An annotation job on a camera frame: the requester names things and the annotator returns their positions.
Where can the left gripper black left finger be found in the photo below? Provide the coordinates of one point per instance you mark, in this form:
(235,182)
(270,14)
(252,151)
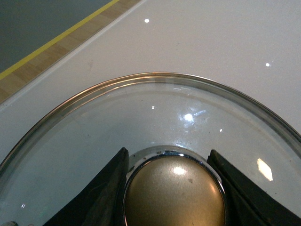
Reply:
(100,202)

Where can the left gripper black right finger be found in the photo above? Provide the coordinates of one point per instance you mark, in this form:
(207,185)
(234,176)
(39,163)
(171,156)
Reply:
(246,203)

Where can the glass lid with gold knob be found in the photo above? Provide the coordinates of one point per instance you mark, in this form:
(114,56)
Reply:
(169,123)

